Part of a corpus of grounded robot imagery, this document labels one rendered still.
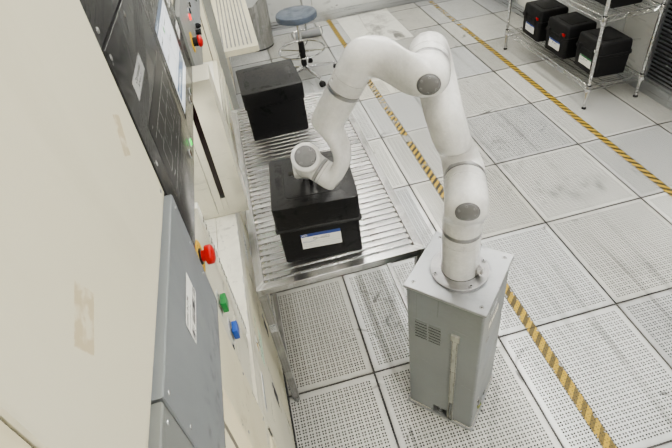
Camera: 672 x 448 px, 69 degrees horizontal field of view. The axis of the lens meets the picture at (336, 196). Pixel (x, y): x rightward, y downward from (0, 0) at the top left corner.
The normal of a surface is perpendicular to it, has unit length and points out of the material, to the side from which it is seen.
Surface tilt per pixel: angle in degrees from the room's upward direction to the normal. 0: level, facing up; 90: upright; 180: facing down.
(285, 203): 0
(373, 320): 0
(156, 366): 0
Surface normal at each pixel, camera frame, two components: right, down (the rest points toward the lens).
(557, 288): -0.11, -0.76
